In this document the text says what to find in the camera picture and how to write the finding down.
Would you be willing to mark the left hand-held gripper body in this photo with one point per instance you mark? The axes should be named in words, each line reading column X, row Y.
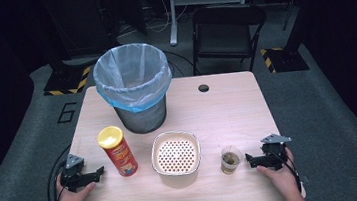
column 73, row 173

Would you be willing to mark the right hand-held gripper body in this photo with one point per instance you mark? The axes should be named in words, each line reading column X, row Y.
column 274, row 154

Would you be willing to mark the wet tea leaves clump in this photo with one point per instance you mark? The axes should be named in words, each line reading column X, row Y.
column 230, row 158

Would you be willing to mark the clear plastic cup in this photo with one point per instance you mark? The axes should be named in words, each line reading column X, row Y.
column 232, row 168

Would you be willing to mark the red chip can yellow lid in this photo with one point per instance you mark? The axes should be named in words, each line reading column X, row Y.
column 121, row 156

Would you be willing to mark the grey mesh trash bin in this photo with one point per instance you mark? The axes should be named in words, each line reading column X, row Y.
column 141, row 117

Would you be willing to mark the white square strainer container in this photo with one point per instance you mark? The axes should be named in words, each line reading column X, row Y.
column 176, row 156

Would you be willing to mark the translucent blue trash bag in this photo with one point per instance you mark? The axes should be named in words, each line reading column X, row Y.
column 129, row 68

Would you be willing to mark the person's right hand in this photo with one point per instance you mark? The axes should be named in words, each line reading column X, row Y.
column 282, row 180

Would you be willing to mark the black folding chair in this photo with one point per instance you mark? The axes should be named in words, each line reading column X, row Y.
column 226, row 35

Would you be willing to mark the black yellow striped base plate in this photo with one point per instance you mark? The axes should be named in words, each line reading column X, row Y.
column 67, row 82
column 284, row 59

